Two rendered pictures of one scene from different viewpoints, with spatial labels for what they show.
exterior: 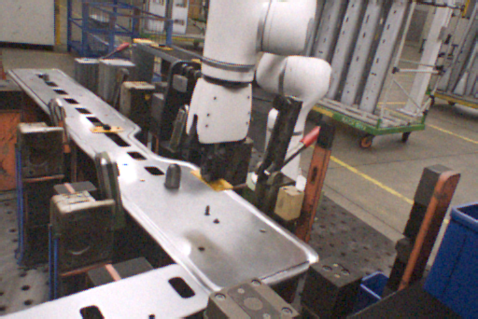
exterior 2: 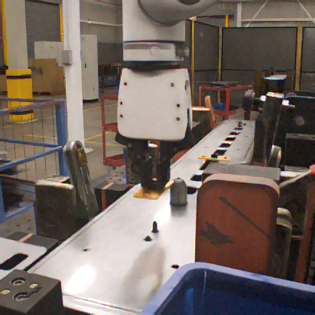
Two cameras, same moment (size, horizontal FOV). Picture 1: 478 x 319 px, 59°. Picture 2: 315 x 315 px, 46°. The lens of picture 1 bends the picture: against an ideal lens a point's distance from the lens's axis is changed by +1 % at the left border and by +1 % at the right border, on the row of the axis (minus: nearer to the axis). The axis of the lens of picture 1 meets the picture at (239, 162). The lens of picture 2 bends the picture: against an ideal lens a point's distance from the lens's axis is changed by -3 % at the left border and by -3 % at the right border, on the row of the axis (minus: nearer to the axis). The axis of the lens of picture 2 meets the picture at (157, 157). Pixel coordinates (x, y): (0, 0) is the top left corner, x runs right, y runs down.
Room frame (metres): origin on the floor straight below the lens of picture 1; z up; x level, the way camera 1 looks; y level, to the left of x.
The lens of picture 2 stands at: (0.43, -0.42, 1.26)
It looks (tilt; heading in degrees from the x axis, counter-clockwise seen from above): 15 degrees down; 61
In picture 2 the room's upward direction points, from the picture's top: straight up
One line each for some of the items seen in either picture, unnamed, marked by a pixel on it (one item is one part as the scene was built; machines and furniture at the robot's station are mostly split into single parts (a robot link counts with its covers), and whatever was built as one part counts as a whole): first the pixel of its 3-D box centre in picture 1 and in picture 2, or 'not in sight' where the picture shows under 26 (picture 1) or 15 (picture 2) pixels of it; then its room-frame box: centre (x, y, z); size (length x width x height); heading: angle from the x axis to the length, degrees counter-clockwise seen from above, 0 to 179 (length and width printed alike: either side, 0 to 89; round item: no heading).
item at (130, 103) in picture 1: (133, 143); not in sight; (1.25, 0.34, 0.89); 0.13 x 0.11 x 0.38; 132
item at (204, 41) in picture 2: not in sight; (192, 73); (4.48, 5.55, 1.00); 3.44 x 0.14 x 2.00; 35
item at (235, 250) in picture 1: (101, 129); (212, 157); (1.04, 0.37, 1.00); 1.38 x 0.22 x 0.02; 42
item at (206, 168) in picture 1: (203, 161); (138, 162); (0.66, 0.06, 1.11); 0.03 x 0.03 x 0.07; 42
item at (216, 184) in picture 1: (211, 177); (154, 185); (0.68, 0.04, 1.07); 0.08 x 0.04 x 0.01; 41
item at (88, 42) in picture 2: not in sight; (81, 61); (4.02, 10.83, 1.22); 0.80 x 0.54 x 2.45; 126
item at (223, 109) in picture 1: (222, 107); (154, 99); (0.68, 0.04, 1.20); 0.10 x 0.07 x 0.11; 132
